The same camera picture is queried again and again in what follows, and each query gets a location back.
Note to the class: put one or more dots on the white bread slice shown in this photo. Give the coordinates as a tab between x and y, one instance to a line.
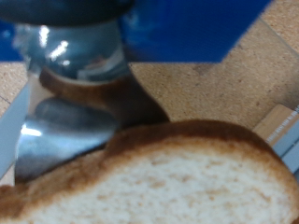
174	183

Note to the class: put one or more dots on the wooden stand under oven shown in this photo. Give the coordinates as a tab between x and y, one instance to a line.
274	123

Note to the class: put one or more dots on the metal spatula with blue block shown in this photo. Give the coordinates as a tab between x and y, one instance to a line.
68	130

